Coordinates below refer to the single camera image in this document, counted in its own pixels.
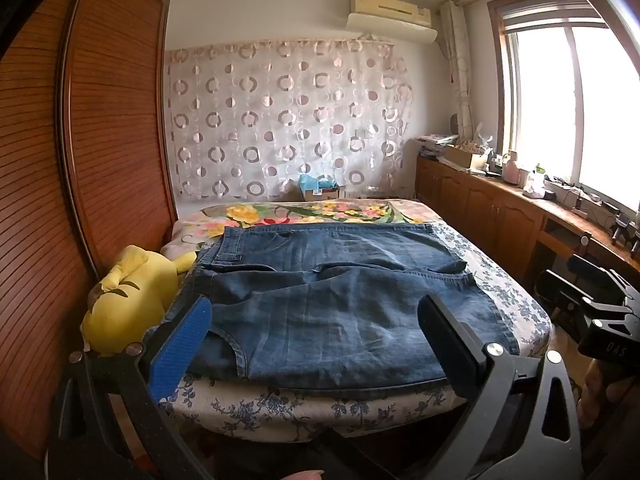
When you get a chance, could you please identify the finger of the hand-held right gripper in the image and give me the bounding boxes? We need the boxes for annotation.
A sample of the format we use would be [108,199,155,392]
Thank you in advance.
[535,269,597,332]
[569,254,633,306]

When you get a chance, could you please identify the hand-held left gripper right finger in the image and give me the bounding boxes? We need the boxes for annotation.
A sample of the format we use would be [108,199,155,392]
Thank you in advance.
[416,294,584,480]

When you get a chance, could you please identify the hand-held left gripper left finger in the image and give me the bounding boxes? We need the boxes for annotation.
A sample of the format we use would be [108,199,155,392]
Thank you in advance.
[50,295,214,480]

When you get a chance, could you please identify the blue denim pants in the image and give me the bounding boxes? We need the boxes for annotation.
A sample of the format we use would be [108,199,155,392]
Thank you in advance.
[164,223,522,394]

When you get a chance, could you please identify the person's right hand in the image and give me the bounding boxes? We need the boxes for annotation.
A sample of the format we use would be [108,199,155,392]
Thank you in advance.
[576,360,609,432]

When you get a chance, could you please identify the small black gadget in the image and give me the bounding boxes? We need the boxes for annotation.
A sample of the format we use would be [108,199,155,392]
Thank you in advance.
[606,211,640,257]

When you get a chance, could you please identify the yellow plush toy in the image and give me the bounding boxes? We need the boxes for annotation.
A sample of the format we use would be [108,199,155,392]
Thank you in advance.
[81,245,199,357]

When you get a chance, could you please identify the long wooden cabinet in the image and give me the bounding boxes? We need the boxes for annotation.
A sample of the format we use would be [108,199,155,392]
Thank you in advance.
[415,152,640,306]

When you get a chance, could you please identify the colourful flower bed sheet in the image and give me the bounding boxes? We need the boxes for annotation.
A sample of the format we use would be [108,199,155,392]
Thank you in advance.
[160,198,446,261]

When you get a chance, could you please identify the open cardboard box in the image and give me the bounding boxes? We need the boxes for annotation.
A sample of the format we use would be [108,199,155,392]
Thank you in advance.
[442,142,489,171]

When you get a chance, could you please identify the wooden slatted wardrobe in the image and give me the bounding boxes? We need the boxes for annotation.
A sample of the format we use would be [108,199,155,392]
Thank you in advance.
[0,0,179,461]

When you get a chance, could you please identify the stack of papers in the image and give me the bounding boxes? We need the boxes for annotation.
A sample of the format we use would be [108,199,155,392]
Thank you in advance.
[417,132,460,160]

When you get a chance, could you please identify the cardboard box with blue bag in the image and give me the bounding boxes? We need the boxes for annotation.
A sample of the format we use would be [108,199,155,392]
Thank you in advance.
[298,174,347,202]

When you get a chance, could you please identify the tied patterned window curtain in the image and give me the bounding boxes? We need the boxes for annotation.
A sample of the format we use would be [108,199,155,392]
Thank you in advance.
[439,0,477,142]

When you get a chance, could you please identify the circle patterned sheer curtain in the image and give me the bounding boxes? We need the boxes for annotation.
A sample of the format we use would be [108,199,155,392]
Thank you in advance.
[166,35,415,202]

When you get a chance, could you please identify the window with wooden frame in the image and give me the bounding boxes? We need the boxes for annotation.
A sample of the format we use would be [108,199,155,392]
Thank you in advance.
[487,0,640,217]

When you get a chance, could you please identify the wall air conditioner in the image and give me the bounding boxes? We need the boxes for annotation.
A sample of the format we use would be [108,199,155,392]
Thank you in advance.
[346,0,439,44]

